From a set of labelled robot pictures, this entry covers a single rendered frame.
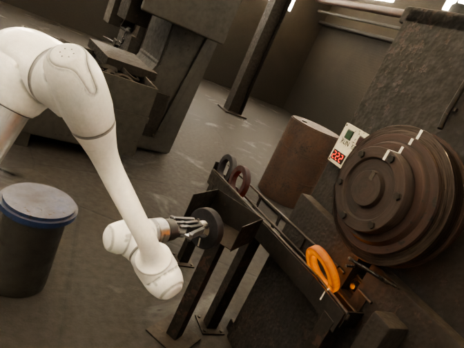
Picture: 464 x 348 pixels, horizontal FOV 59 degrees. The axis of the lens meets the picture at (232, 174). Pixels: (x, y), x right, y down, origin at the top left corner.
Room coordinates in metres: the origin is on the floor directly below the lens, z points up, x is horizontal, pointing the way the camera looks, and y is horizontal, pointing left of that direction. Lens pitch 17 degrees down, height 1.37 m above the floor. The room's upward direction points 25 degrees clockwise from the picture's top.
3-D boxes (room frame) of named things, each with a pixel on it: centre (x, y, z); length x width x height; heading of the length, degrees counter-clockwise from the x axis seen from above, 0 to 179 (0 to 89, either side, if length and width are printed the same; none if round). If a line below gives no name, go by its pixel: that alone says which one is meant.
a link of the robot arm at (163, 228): (1.20, 0.15, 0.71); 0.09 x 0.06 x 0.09; 53
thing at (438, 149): (1.35, -0.51, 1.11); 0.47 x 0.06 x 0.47; 31
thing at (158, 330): (1.65, -0.05, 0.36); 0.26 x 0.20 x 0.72; 66
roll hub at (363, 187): (1.30, -0.43, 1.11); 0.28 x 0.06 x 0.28; 31
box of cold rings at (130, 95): (3.36, 1.48, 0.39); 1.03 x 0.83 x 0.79; 125
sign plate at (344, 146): (1.70, -0.43, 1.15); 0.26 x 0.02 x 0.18; 31
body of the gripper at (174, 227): (1.26, 0.10, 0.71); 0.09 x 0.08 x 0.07; 143
